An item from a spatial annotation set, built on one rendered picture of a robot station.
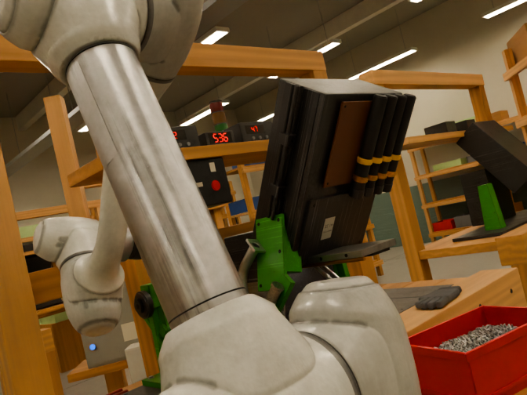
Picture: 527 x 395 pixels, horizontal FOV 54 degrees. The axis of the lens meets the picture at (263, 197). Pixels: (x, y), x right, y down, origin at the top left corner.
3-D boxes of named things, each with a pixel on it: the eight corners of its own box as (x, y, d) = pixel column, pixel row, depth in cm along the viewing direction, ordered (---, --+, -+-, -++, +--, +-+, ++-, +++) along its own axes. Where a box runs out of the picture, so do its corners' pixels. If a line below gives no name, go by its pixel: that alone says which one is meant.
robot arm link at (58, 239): (92, 240, 127) (102, 283, 119) (24, 235, 117) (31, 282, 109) (107, 209, 122) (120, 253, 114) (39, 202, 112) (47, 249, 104)
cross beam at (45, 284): (333, 222, 228) (328, 203, 228) (27, 307, 141) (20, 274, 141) (325, 224, 232) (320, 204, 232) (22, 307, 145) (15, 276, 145)
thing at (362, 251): (397, 248, 148) (394, 237, 148) (363, 261, 137) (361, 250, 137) (301, 261, 176) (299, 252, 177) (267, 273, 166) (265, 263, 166)
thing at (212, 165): (234, 201, 169) (223, 156, 170) (190, 208, 158) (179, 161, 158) (212, 207, 178) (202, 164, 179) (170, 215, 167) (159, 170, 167)
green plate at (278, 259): (306, 289, 145) (302, 215, 150) (284, 289, 140) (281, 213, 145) (279, 291, 154) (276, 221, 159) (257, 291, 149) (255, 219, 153)
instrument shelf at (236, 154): (321, 144, 201) (318, 134, 201) (103, 169, 140) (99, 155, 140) (278, 160, 219) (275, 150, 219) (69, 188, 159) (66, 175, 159)
